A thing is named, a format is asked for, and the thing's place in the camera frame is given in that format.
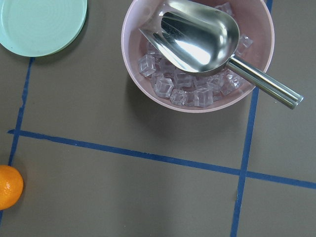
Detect orange mandarin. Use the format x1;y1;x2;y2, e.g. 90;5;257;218
0;165;24;210

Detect mint green plate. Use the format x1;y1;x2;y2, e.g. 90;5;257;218
0;0;88;57

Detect clear plastic ice cubes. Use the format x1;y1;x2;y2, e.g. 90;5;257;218
137;2;254;108

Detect metal ice scoop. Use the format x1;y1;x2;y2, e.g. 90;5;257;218
139;0;304;109

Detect pink bowl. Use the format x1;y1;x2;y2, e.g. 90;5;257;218
121;0;275;113

